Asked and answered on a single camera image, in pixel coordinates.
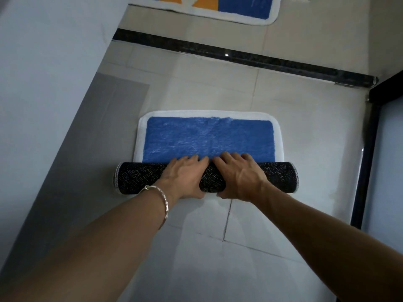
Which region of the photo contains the person's left hand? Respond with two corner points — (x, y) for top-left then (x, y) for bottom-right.
(153, 155), (210, 200)

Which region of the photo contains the person's right hand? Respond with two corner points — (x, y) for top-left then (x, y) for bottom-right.
(211, 152), (271, 202)

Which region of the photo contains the blue white-edged bath mat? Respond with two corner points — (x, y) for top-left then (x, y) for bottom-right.
(113, 110), (299, 195)

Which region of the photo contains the person's left forearm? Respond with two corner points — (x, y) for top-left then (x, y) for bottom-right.
(0, 185), (180, 302)

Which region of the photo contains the person's right forearm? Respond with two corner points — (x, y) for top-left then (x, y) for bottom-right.
(252, 182), (403, 302)

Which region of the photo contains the black stone door threshold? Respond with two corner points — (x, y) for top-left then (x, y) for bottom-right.
(112, 28), (378, 88)

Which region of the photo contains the blue and orange bath mat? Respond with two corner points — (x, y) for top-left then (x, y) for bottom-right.
(128, 0), (281, 26)

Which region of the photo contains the silver bracelet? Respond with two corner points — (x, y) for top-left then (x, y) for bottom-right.
(138, 185), (169, 229)

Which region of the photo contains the black door frame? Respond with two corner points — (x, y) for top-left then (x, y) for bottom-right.
(350, 70), (403, 230)

